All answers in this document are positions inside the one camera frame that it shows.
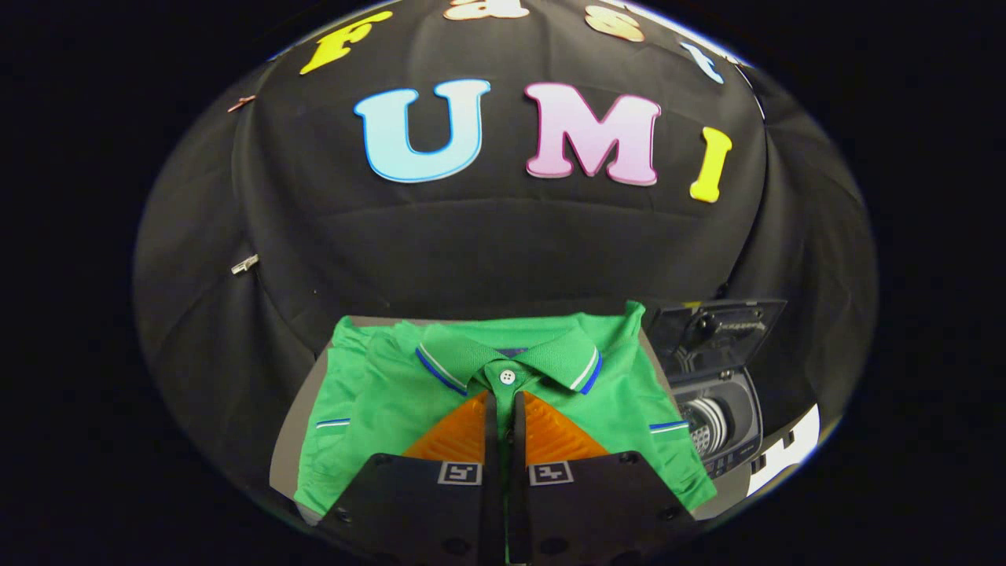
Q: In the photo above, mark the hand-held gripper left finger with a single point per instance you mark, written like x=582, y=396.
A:
x=493, y=472

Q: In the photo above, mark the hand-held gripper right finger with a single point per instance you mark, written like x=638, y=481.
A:
x=519, y=472

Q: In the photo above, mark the green polo shirt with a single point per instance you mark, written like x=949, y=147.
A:
x=377, y=393

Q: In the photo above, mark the dark washing machine lid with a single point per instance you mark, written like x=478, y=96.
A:
x=707, y=346

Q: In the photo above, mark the grey washing machine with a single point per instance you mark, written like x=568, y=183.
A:
x=750, y=417

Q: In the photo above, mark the grey table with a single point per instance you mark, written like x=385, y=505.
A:
x=295, y=440

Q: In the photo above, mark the silver clip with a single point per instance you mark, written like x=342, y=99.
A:
x=244, y=264

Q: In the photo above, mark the copper clip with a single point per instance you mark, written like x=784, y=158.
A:
x=241, y=103

